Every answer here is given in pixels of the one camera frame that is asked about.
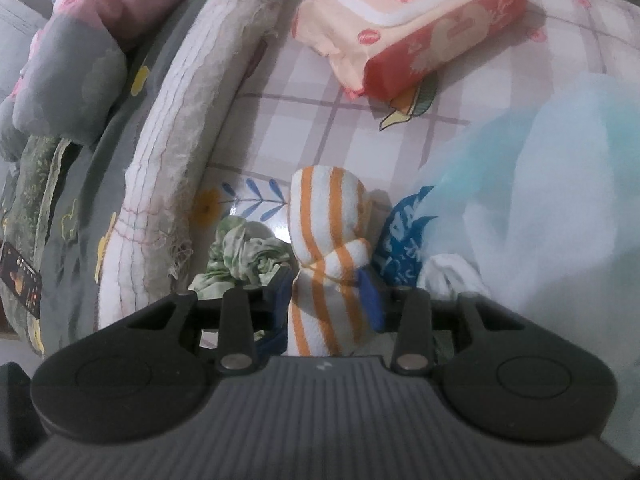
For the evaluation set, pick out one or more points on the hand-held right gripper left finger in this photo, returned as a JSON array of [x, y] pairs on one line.
[[280, 310]]

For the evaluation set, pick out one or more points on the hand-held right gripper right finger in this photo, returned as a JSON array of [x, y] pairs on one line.
[[371, 305]]

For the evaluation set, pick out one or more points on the orange striped white cloth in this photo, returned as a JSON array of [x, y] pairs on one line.
[[325, 260]]

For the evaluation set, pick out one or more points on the green patterned cloth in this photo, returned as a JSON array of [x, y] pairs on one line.
[[240, 255]]

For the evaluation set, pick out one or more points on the blue patterned cloth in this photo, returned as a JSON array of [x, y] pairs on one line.
[[400, 240]]

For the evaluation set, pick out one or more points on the printed bed sheet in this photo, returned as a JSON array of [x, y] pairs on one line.
[[325, 135]]

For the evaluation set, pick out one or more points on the light blue white plastic bag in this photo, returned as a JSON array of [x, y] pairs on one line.
[[540, 200]]

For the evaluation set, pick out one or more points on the white quilted blanket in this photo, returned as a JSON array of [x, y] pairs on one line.
[[190, 110]]

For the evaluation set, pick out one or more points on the grey-green flowered quilt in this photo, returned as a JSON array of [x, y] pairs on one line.
[[85, 200]]

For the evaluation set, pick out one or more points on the dark patterned packet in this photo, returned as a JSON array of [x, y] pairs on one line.
[[20, 277]]

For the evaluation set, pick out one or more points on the pink wet wipes pack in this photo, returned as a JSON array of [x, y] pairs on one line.
[[415, 25]]

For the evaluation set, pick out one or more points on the pink and grey printed quilt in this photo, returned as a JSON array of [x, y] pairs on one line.
[[85, 50]]

